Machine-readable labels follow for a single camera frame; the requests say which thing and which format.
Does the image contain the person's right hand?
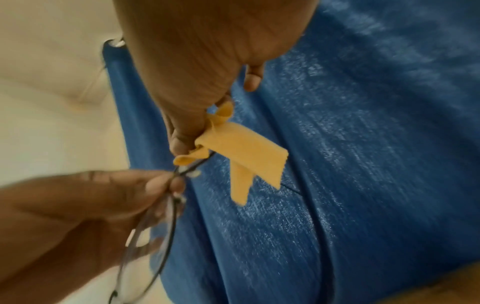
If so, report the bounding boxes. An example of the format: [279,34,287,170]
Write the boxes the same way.
[112,0,320,157]

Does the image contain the person's left hand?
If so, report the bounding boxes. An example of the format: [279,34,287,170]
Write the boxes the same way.
[0,169,188,304]

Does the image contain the round black-framed eyeglasses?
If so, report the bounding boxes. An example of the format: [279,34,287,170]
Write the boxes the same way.
[108,149,301,304]

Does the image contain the yellow cleaning cloth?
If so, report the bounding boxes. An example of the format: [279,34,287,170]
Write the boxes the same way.
[173,100,290,206]

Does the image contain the blue curtain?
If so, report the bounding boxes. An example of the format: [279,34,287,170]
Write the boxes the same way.
[101,0,480,304]

